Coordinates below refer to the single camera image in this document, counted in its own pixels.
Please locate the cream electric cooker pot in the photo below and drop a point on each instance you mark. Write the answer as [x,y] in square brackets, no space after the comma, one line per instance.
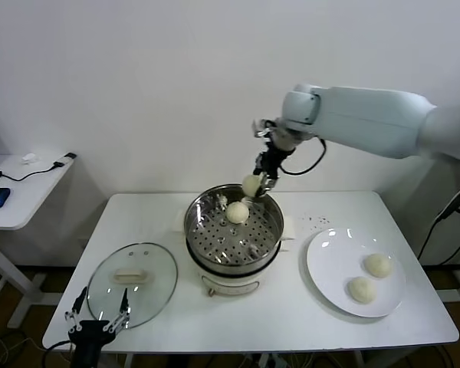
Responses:
[230,285]

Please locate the black usb adapter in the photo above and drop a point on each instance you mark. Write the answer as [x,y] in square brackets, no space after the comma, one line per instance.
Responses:
[69,156]

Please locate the white side desk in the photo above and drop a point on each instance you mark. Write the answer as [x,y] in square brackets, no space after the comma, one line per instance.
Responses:
[23,199]

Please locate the white shelf leg frame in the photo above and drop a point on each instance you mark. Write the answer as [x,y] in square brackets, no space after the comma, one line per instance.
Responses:
[450,296]

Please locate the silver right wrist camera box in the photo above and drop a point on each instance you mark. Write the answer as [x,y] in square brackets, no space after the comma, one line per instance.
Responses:
[261,128]

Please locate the perforated steel steamer basket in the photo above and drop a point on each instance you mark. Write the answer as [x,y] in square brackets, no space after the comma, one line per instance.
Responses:
[203,218]

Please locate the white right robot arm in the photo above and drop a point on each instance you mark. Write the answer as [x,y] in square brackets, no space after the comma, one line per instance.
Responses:
[368,119]

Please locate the white oval plate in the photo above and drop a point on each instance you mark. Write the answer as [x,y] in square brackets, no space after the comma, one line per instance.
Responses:
[322,260]

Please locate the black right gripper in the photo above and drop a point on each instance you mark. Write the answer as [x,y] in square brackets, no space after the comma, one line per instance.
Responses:
[274,158]

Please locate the white steamed baozi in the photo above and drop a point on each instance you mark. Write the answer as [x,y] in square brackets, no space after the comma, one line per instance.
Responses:
[377,265]
[237,212]
[250,184]
[362,290]

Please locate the oval glass pot lid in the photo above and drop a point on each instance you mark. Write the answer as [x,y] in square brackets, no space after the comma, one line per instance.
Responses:
[149,264]

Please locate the small white desk object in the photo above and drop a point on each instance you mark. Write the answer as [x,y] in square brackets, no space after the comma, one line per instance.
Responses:
[30,158]

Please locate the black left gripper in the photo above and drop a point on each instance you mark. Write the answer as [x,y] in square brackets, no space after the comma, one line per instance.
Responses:
[90,335]

